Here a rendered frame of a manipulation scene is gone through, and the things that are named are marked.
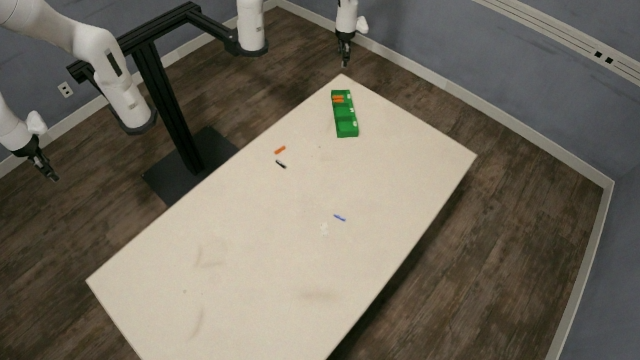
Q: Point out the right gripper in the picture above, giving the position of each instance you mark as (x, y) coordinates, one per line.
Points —
(37, 157)

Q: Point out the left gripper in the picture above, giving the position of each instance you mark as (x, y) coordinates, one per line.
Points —
(345, 45)

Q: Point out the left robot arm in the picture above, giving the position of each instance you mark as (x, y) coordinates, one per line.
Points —
(251, 21)

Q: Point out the green three-compartment tray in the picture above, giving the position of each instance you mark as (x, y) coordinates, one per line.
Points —
(345, 115)

